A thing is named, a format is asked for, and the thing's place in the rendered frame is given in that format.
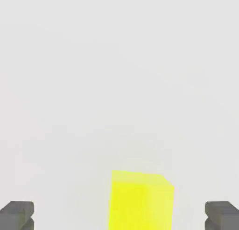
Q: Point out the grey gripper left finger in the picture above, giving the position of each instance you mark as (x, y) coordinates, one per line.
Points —
(15, 214)

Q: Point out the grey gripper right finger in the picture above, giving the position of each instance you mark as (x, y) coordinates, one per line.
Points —
(223, 214)

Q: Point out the small yellow cube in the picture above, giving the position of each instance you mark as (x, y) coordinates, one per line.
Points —
(140, 203)

